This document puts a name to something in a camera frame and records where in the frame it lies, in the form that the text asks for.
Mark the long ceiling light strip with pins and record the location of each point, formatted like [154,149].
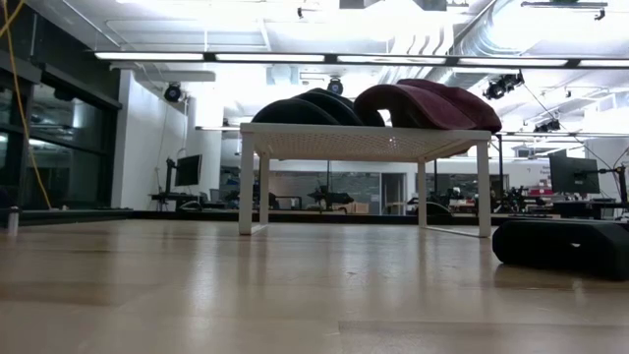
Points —
[147,56]

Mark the yellow connector plug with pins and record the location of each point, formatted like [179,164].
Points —
[18,100]

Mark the black monitor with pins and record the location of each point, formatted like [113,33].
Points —
[189,171]
[572,174]

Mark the maroon baseball cap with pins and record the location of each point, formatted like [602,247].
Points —
[472,105]
[422,108]

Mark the silver ventilation duct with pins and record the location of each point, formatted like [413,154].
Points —
[486,34]

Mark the blue denim baseball cap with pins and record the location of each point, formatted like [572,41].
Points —
[290,113]
[344,110]

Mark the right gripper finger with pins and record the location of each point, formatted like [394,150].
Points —
[555,246]

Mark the red boxes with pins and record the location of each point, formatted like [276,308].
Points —
[540,191]

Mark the black office desk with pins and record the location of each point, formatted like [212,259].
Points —
[172,196]

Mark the white perforated metal shelf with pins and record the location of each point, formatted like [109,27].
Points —
[363,142]

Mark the cardboard box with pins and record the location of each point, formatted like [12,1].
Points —
[356,207]

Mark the black robot station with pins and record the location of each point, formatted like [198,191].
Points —
[329,197]

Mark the black ceiling spotlight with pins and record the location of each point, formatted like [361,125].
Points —
[545,127]
[501,86]
[335,87]
[173,93]

